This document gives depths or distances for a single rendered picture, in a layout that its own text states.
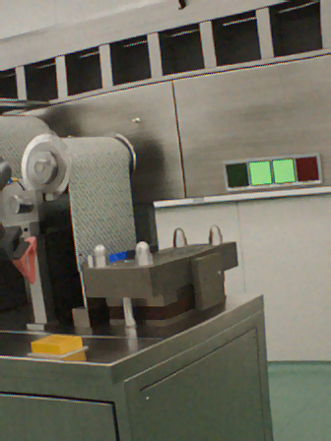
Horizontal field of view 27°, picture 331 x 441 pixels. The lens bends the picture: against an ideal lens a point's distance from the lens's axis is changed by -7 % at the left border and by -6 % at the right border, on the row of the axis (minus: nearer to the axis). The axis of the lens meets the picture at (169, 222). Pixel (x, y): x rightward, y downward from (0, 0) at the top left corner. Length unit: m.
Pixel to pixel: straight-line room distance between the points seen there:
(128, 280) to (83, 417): 0.32
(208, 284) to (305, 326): 2.68
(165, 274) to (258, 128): 0.43
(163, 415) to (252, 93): 0.78
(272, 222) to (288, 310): 0.53
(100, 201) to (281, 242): 2.64
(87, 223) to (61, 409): 0.46
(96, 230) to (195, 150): 0.32
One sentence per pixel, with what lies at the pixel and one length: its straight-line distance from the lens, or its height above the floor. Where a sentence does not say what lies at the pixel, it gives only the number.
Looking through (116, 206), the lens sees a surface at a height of 1.14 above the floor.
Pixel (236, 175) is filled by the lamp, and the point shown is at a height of 1.18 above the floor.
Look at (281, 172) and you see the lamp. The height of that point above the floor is 1.18.
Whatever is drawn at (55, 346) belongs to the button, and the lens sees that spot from 1.29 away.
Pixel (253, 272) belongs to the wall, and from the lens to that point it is 4.28.
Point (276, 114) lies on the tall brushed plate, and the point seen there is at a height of 1.32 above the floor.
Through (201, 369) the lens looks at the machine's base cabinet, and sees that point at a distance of 1.47.
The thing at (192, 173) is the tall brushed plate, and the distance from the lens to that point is 1.76.
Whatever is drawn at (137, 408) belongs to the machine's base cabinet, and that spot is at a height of 0.80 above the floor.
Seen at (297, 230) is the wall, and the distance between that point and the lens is 4.15.
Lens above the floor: 1.18
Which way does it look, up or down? 3 degrees down
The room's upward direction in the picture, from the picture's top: 6 degrees counter-clockwise
